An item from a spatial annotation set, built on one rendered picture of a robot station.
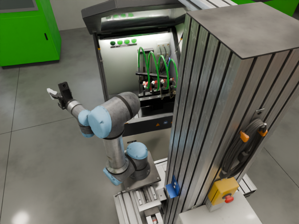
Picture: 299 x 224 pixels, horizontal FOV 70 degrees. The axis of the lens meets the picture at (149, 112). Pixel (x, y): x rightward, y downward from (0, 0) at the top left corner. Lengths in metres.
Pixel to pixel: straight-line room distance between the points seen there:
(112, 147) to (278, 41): 0.71
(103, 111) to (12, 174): 2.26
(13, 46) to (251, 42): 4.14
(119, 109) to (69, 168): 1.98
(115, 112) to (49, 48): 3.57
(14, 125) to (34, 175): 0.92
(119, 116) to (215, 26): 0.46
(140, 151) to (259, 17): 0.84
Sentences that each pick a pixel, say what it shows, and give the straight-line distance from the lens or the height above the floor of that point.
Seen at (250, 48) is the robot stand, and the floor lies 2.03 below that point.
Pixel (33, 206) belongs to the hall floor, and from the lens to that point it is 2.67.
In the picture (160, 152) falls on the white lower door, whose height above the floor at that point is 0.43.
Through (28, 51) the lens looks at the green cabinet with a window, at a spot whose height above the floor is 0.31.
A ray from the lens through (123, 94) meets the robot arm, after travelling 0.87.
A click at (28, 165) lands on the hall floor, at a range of 2.96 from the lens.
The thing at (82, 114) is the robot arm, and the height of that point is 1.47.
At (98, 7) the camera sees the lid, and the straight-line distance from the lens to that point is 1.01.
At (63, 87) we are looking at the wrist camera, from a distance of 1.23.
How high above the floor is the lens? 2.25
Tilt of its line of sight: 46 degrees down
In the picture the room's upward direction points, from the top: 1 degrees clockwise
